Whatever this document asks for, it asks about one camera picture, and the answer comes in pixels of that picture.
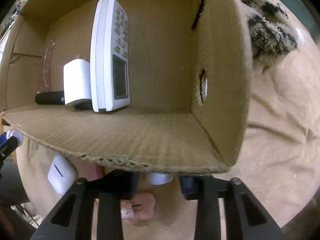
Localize open cardboard box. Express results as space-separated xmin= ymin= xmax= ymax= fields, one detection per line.
xmin=1 ymin=0 xmax=252 ymax=174

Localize white remote control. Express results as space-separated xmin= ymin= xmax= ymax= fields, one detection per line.
xmin=90 ymin=0 xmax=131 ymax=113

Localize black cylindrical flashlight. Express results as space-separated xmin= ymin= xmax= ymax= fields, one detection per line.
xmin=35 ymin=91 xmax=65 ymax=105

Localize zigzag patterned fuzzy blanket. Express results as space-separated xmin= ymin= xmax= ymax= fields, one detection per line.
xmin=241 ymin=0 xmax=298 ymax=73

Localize pink toy figure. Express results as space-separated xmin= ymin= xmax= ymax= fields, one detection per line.
xmin=120 ymin=192 xmax=156 ymax=224

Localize white earbuds case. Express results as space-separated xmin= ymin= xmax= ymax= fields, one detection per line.
xmin=47 ymin=154 xmax=77 ymax=195

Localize white charger plug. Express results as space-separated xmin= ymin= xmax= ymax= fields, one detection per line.
xmin=63 ymin=59 xmax=92 ymax=106

